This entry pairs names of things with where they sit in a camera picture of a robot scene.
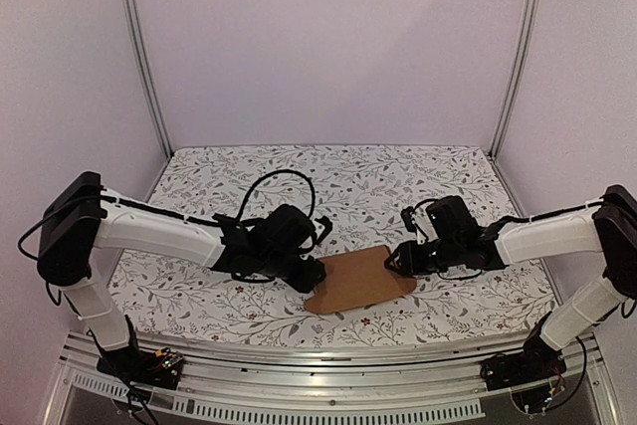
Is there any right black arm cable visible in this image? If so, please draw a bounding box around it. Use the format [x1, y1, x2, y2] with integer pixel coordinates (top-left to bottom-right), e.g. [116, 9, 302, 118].
[412, 197, 613, 237]

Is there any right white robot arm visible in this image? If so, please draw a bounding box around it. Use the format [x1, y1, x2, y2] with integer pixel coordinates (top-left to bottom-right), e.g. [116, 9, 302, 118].
[384, 185, 636, 381]

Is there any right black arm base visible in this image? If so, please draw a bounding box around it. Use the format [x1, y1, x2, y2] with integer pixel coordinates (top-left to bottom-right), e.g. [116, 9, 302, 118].
[480, 314, 566, 415]

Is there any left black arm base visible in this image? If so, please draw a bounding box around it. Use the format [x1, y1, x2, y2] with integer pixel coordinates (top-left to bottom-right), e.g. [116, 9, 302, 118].
[94, 316, 184, 390]

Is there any brown cardboard paper box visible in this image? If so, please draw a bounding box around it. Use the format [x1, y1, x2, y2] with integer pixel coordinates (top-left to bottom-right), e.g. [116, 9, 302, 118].
[304, 246, 417, 315]

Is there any right aluminium frame post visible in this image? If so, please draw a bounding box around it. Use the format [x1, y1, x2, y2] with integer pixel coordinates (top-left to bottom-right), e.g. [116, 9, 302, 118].
[487, 0, 547, 157]

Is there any left aluminium frame post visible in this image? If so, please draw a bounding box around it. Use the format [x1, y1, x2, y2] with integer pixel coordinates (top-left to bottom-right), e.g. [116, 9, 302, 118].
[111, 0, 174, 158]

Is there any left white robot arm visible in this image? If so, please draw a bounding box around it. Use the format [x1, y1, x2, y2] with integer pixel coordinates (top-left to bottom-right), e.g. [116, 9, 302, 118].
[17, 171, 332, 379]

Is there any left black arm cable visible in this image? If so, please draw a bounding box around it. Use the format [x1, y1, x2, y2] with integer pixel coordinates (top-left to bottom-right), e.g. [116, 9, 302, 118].
[238, 170, 319, 227]

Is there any aluminium frame post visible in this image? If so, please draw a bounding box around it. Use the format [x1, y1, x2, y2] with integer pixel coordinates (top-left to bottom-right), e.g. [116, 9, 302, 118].
[111, 0, 174, 158]
[487, 0, 547, 157]

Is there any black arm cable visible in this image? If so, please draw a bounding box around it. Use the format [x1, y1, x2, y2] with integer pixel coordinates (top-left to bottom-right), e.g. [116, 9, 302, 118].
[238, 170, 319, 227]
[412, 197, 613, 237]

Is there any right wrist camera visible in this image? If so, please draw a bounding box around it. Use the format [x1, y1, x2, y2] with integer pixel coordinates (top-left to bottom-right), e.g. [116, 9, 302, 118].
[400, 206, 429, 245]

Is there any aluminium front rail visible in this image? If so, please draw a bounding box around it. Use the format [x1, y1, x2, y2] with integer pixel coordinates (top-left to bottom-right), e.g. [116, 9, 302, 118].
[42, 329, 621, 425]

